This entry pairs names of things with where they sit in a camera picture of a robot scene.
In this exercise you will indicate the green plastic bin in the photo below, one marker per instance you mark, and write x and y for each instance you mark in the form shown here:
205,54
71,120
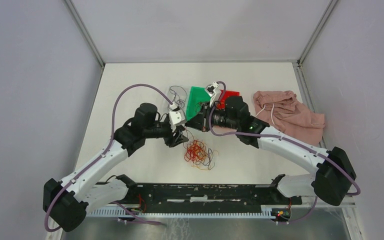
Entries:
196,98

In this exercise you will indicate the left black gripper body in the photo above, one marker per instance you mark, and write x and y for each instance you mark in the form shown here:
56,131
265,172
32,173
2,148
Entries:
162,129

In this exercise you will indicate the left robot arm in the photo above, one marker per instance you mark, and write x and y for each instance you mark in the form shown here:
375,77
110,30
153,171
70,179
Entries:
68,200

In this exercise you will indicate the clear plastic bin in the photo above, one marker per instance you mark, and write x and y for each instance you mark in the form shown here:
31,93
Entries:
179,95

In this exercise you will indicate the red plastic bin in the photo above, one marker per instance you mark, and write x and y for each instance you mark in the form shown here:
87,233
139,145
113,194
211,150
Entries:
226,94

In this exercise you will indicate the pink cloth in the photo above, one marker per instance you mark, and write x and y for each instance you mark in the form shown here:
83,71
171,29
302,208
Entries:
283,111

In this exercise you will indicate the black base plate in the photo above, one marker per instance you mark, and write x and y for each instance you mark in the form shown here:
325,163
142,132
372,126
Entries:
180,198

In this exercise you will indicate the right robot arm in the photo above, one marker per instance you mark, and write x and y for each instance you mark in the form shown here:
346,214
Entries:
330,174

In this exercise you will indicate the white slotted cable duct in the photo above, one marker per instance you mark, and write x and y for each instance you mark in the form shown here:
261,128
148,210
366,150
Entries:
118,212

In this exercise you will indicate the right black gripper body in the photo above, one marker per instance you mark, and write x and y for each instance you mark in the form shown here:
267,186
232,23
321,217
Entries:
219,119

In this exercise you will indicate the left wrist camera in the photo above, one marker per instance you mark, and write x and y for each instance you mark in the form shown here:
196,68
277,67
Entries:
177,118

